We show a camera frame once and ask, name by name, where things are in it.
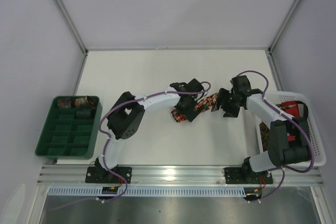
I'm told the aluminium mounting rail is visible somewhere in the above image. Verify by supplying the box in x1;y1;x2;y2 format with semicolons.
37;165;323;187

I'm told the rolled tie in tray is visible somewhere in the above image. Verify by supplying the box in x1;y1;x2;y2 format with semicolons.
57;97;75;109

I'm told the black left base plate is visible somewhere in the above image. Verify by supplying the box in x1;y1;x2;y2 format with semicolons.
85;166;132;184

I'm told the green divided plastic tray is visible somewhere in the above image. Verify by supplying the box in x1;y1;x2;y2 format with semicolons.
35;95;102;160

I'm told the aluminium frame post right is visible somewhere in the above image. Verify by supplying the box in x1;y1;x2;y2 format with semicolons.
268;0;303;54

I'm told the colourful patterned necktie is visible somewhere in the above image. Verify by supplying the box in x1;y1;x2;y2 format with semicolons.
171;93;218;123

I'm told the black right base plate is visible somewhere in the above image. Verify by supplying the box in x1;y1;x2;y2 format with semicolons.
224;167;273;185

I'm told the orange brown rolled tie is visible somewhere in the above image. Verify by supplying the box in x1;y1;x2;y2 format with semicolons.
75;96;91;108

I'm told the aluminium frame post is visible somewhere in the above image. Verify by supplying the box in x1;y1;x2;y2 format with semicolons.
52;0;88;56
268;0;303;54

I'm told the dark gold patterned tie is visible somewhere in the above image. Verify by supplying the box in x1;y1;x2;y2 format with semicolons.
259;122;269;151

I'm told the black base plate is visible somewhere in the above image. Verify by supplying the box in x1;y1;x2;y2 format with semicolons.
85;166;132;184
224;167;273;185

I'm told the white slotted cable duct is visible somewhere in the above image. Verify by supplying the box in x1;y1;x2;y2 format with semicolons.
48;186;246;197

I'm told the red fabric tie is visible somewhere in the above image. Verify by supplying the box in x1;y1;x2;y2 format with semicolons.
277;101;309;143

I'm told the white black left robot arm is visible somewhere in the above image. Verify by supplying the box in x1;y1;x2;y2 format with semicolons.
94;78;211;174

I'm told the white plastic basket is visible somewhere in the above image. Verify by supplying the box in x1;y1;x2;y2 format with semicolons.
246;91;327;168

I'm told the aluminium frame post left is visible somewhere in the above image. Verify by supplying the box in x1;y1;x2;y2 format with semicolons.
52;0;88;56

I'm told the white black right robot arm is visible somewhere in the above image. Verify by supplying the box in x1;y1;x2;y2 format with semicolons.
212;75;314;180

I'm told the black strap in basket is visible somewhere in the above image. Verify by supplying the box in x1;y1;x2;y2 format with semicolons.
295;101;310;120

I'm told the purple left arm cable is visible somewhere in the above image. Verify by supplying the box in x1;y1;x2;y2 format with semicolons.
49;81;212;210

